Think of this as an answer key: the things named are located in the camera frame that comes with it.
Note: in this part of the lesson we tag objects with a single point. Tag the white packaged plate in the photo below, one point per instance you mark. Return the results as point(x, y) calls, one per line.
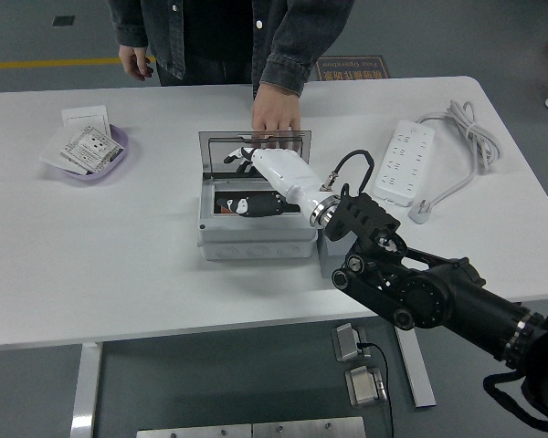
point(50, 153)

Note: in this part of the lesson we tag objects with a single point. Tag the metal base plate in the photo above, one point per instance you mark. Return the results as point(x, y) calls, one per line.
point(308, 428)
point(192, 432)

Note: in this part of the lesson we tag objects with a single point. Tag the person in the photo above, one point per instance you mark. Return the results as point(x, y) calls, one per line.
point(210, 36)

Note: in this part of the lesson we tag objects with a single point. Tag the grey cube with round hole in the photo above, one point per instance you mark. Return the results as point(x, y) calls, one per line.
point(328, 257)

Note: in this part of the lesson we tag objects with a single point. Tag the purple plastic tray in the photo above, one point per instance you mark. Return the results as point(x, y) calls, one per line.
point(119, 160)

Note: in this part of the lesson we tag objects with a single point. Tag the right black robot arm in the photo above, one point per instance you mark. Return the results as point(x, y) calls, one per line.
point(438, 296)

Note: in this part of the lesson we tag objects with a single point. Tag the white power strip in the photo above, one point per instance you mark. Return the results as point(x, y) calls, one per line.
point(404, 159)

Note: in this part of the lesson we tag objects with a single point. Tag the plain white switch plate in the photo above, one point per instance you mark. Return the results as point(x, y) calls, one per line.
point(84, 116)

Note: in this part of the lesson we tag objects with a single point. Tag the printed white socket panel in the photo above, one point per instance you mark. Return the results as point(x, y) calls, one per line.
point(89, 146)

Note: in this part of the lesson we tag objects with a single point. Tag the person's left forearm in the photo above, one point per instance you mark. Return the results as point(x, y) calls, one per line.
point(297, 55)

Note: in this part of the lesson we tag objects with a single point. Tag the person's right forearm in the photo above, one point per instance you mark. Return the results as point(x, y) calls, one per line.
point(130, 27)

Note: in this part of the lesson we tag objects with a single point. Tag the grey junction box clear lid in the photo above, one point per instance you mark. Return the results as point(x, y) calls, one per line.
point(256, 237)

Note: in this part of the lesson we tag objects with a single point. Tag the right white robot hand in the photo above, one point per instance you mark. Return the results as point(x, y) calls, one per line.
point(287, 171)

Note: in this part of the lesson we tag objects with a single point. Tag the person's left hand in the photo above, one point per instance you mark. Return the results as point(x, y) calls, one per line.
point(274, 114)

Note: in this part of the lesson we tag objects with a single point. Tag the dark floor hatch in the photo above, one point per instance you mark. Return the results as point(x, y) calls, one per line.
point(63, 21)

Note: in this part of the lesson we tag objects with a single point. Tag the white table leg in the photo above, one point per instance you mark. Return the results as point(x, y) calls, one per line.
point(86, 388)
point(420, 374)

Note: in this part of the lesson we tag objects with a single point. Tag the large metal foot pedal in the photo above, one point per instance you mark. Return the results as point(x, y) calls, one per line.
point(363, 385)

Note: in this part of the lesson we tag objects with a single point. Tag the orange cylinder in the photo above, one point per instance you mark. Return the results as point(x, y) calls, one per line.
point(222, 210)

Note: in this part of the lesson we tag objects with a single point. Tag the small metal foot pedal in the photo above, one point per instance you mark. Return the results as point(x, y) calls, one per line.
point(347, 342)

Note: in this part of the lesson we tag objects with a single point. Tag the brown floor sign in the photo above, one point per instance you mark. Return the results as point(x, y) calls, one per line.
point(354, 68)

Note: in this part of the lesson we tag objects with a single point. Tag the person's right hand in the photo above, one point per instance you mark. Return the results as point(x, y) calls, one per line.
point(134, 61)

